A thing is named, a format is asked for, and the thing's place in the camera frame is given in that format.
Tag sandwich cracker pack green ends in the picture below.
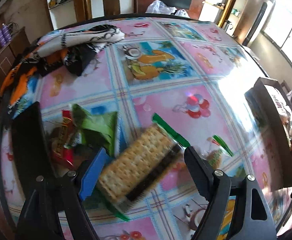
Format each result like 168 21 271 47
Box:
96 113 190 221

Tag black rectangular tray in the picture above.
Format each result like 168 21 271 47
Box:
11 101 54 195

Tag small red candy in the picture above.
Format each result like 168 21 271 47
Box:
52 110 74 169

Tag small green snack packet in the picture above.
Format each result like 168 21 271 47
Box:
205 135 234 170

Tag green snack bag at back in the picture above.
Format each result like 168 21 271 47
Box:
71 104 118 158

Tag cardboard box tray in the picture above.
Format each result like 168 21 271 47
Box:
244 77 292 190

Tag purple bottles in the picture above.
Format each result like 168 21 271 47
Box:
0 23 12 47

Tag white plastic bag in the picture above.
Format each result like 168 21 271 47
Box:
146 0 189 18

